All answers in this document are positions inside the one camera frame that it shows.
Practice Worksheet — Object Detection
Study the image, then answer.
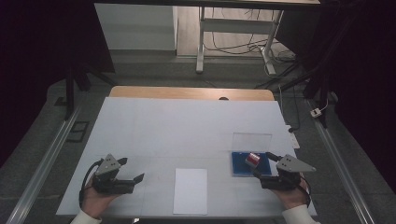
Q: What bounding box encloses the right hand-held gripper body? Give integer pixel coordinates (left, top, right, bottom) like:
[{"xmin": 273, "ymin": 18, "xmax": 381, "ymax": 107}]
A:
[{"xmin": 261, "ymin": 154, "xmax": 318, "ymax": 191}]

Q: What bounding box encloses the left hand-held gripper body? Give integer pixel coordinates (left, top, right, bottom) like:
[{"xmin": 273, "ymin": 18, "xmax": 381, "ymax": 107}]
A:
[{"xmin": 92, "ymin": 153, "xmax": 136, "ymax": 195}]

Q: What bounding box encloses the red stamp with white label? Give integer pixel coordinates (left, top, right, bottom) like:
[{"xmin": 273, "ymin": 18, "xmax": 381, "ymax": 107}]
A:
[{"xmin": 244, "ymin": 151, "xmax": 262, "ymax": 169}]

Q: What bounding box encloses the blue ink pad box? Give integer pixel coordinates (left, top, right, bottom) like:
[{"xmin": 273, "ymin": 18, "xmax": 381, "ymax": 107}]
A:
[{"xmin": 230, "ymin": 133, "xmax": 273, "ymax": 178}]

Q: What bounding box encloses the person's right hand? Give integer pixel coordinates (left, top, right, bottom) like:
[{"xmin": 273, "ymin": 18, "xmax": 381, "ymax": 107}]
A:
[{"xmin": 270, "ymin": 175, "xmax": 311, "ymax": 211}]

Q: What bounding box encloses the person's left hand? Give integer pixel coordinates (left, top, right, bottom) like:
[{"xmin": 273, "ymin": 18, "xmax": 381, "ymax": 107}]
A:
[{"xmin": 79, "ymin": 176, "xmax": 121, "ymax": 220}]

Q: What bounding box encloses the white paper sheet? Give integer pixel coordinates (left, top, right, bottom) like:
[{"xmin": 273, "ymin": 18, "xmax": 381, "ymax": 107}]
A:
[{"xmin": 173, "ymin": 168, "xmax": 209, "ymax": 216}]

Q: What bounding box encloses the large white table cover sheet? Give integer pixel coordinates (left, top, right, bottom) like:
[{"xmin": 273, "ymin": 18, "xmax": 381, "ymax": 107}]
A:
[{"xmin": 55, "ymin": 96, "xmax": 318, "ymax": 217}]

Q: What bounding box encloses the wooden table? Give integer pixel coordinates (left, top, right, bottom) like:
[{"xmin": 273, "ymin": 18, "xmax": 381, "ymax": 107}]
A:
[{"xmin": 108, "ymin": 85, "xmax": 276, "ymax": 102}]

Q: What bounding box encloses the black tripod stand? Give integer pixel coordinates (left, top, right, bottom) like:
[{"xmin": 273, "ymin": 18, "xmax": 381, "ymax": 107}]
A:
[{"xmin": 53, "ymin": 60, "xmax": 119, "ymax": 121}]

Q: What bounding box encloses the black stand with curtain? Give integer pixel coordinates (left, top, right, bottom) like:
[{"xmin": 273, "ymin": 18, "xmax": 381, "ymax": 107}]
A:
[{"xmin": 254, "ymin": 0, "xmax": 396, "ymax": 194}]

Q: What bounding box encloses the black curtain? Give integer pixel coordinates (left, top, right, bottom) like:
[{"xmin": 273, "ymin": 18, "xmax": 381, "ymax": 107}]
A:
[{"xmin": 0, "ymin": 0, "xmax": 117, "ymax": 171}]

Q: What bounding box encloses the white cabinet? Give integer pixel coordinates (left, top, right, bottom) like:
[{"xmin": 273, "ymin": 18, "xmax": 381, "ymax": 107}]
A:
[{"xmin": 94, "ymin": 3, "xmax": 178, "ymax": 51}]

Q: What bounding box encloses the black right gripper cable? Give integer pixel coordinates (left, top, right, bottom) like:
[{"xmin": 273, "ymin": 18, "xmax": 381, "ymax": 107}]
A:
[{"xmin": 299, "ymin": 173, "xmax": 313, "ymax": 208}]

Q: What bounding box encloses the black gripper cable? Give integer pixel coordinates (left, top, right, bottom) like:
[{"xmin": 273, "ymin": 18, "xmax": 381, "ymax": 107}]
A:
[
  {"xmin": 78, "ymin": 158, "xmax": 105, "ymax": 209},
  {"xmin": 299, "ymin": 173, "xmax": 313, "ymax": 208}
]

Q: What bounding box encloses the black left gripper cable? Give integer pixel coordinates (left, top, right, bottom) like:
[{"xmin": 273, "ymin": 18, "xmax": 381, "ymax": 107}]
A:
[{"xmin": 78, "ymin": 158, "xmax": 105, "ymax": 209}]

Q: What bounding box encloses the black floor frame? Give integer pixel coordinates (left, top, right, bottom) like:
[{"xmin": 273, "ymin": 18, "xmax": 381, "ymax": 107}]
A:
[{"xmin": 65, "ymin": 120, "xmax": 91, "ymax": 144}]

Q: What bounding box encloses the aluminium rail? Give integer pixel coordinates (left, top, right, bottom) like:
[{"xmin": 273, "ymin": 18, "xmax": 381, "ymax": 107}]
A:
[
  {"xmin": 5, "ymin": 105, "xmax": 82, "ymax": 224},
  {"xmin": 305, "ymin": 98, "xmax": 376, "ymax": 224}
]

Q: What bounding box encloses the white adapter with cable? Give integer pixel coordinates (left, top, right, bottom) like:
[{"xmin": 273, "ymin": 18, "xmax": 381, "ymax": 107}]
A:
[{"xmin": 309, "ymin": 98, "xmax": 330, "ymax": 119}]

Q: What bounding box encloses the tangle of floor cables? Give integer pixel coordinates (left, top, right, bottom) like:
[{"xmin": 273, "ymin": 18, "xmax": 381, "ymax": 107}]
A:
[{"xmin": 203, "ymin": 7, "xmax": 297, "ymax": 64}]

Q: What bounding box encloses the white desk frame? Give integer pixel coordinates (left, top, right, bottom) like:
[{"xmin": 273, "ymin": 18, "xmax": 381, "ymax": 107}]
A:
[{"xmin": 93, "ymin": 0, "xmax": 321, "ymax": 76}]

